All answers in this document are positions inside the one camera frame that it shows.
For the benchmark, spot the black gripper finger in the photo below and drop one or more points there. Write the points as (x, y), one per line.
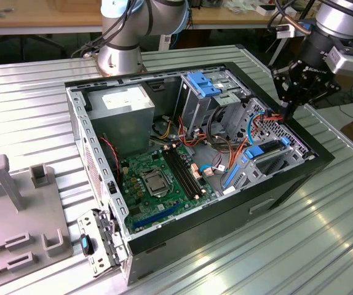
(321, 93)
(281, 83)

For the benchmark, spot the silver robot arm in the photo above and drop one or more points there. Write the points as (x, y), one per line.
(121, 52)

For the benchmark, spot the grey perforated disk bay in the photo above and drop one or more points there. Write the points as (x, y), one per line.
(298, 147)

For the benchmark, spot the blue drive latch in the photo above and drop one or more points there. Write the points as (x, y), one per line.
(208, 90)

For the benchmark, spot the wooden desk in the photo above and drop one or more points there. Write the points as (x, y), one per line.
(225, 20)
(26, 18)

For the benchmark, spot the grey metal drive cage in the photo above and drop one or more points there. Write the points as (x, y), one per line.
(192, 104)

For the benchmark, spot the white paper label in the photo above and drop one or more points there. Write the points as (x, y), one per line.
(228, 190)

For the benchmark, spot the black RAM slot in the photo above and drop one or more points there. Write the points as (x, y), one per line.
(190, 170)
(178, 174)
(186, 172)
(181, 174)

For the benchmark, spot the black PC case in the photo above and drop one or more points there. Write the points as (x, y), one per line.
(225, 221)

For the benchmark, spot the silver CPU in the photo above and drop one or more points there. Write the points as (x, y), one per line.
(155, 185)

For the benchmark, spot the grey power supply unit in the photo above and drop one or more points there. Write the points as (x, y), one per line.
(121, 129)

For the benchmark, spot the CPU socket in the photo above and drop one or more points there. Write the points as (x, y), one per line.
(156, 195)

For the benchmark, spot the green motherboard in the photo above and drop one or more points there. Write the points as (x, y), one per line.
(152, 204)

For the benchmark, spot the blue expansion slot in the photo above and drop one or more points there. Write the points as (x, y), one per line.
(156, 216)

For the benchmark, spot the blue black latch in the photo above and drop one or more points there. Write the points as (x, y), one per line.
(86, 244)

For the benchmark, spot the grey parts rack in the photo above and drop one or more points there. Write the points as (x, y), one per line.
(26, 221)

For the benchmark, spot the large white wrist camera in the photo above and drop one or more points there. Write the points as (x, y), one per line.
(348, 63)

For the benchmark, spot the small white wrist camera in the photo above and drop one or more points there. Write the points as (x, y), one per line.
(285, 31)

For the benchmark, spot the grey metal slot bracket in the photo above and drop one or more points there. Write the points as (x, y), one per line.
(85, 224)

